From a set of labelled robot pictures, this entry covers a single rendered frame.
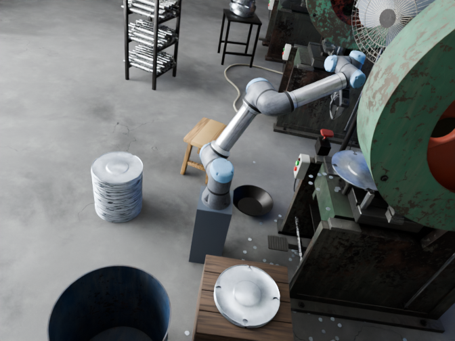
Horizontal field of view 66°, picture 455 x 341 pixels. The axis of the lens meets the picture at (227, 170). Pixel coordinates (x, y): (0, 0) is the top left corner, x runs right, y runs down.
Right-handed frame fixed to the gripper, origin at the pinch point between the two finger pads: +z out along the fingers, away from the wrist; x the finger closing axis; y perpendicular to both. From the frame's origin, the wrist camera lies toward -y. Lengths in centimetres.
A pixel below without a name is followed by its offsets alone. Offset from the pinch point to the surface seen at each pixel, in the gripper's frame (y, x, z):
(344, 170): -36.3, -1.2, 6.8
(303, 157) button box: -9.7, 10.8, 22.3
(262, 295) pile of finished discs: -82, 29, 48
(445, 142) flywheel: -72, -9, -37
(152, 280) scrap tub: -88, 77, 39
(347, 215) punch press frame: -52, -5, 21
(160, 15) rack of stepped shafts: 160, 127, 15
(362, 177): -39.3, -9.4, 6.7
